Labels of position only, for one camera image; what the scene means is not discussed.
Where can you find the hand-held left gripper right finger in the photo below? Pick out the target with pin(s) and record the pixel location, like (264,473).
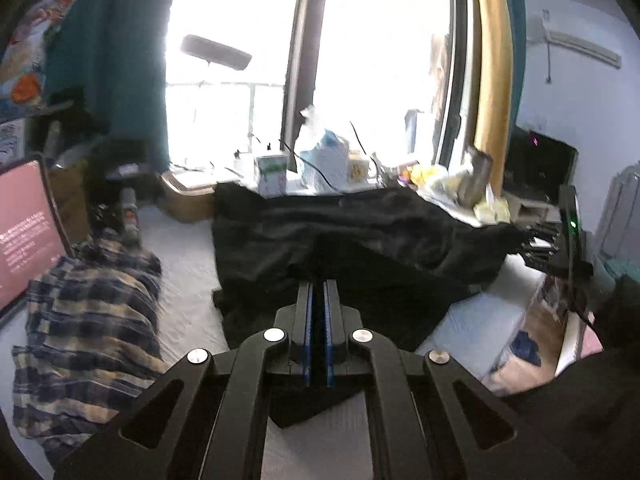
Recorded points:
(330,335)

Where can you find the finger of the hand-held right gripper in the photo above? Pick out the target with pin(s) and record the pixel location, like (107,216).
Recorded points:
(544,232)
(539,255)

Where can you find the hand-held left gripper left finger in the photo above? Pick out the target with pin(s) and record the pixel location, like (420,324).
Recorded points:
(307,335)

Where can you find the black pants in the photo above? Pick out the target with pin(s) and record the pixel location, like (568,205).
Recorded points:
(350,230)

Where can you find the white radiator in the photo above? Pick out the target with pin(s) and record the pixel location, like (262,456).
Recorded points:
(620,210)

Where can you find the black monitor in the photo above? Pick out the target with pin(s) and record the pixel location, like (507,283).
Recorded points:
(540,165)

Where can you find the metal tumbler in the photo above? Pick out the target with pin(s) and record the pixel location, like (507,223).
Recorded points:
(475,180)

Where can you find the blue cloth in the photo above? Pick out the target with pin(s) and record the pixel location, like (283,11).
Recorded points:
(527,349)

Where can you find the white textured bedspread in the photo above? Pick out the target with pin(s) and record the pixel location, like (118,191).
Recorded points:
(190,280)

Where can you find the small yellow toy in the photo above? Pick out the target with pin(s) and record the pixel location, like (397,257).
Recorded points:
(422,176)

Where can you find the person's dark clothing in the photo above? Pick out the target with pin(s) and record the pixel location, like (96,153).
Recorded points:
(590,400)

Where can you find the white and green carton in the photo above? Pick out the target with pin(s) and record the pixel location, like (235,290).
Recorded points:
(270,175)

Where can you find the cream mug with yellow bear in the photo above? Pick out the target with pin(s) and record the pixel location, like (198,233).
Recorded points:
(357,169)

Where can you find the white perforated basket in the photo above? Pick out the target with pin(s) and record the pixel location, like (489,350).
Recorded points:
(325,165)

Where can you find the yellow curtain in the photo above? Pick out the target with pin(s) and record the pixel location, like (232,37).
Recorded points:
(495,60)

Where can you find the beige storage box with lid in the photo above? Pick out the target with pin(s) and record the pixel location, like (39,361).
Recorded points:
(185,200)

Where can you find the white air conditioner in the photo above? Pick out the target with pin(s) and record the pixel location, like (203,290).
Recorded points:
(575,42)

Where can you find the bottle with red label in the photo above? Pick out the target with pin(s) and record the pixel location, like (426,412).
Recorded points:
(129,212)

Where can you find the plaid shirt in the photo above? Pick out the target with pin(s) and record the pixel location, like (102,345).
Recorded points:
(90,320)

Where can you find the black bag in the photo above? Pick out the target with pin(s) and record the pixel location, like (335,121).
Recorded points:
(125,160)

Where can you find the desk lamp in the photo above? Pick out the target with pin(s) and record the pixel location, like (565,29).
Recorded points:
(215,52)

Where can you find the laptop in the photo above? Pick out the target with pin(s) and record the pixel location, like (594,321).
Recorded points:
(25,230)

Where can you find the teal curtain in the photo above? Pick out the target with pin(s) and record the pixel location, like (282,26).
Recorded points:
(125,60)

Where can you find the colourful snack bag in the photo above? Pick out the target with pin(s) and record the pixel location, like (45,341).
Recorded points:
(30,60)

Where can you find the dark window frame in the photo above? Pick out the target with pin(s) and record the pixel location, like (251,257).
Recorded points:
(305,60)

